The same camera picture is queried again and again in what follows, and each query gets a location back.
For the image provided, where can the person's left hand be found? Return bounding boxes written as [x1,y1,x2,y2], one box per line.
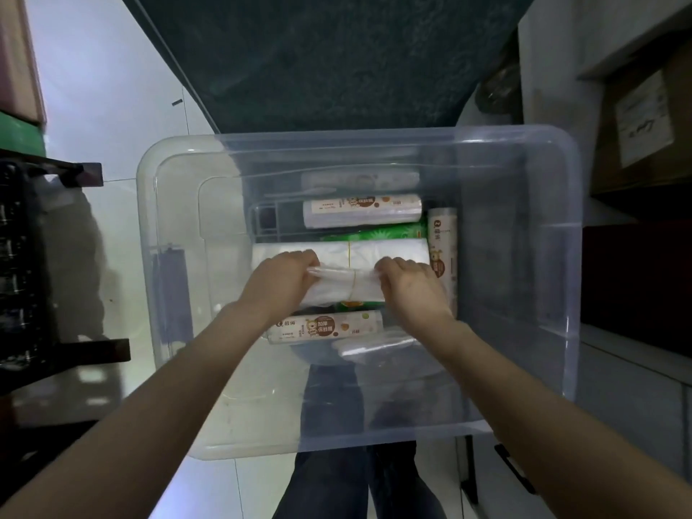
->
[240,250,323,323]

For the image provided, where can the person's right hand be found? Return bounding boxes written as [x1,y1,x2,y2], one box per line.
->
[374,257,456,333]

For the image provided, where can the white plastic bag bundle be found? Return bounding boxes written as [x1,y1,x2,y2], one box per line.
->
[251,238,431,309]

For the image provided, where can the person's left forearm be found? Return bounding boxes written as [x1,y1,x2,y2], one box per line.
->
[0,300,296,519]

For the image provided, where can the person's right forearm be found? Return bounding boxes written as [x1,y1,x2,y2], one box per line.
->
[405,318,692,519]

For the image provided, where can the green packet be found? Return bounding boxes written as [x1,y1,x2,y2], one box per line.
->
[344,222,428,243]

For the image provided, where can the white cling film roll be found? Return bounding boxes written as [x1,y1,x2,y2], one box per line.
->
[267,310,385,345]
[426,207,458,315]
[302,194,423,230]

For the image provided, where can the clear plastic bag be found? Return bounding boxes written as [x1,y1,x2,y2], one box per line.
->
[331,329,418,365]

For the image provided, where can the clear plastic storage bin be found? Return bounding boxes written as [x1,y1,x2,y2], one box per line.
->
[136,124,582,462]

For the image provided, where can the dark green carpet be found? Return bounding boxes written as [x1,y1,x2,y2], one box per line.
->
[118,0,538,137]

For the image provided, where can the black plastic bag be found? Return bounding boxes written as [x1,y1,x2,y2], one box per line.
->
[475,45,521,115]

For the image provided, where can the person's legs in jeans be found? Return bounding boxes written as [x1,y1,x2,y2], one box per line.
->
[272,346,449,519]

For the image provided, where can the black plastic crate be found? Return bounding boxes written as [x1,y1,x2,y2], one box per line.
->
[0,149,132,396]

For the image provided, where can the brown cardboard box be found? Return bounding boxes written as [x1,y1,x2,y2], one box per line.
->
[588,42,692,196]

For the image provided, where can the green board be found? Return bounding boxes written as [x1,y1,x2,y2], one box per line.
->
[0,111,48,157]

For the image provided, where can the pink-brown box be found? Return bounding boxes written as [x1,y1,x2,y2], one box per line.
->
[0,0,48,125]

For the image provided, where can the black handle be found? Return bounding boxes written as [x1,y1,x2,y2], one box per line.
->
[493,443,537,496]

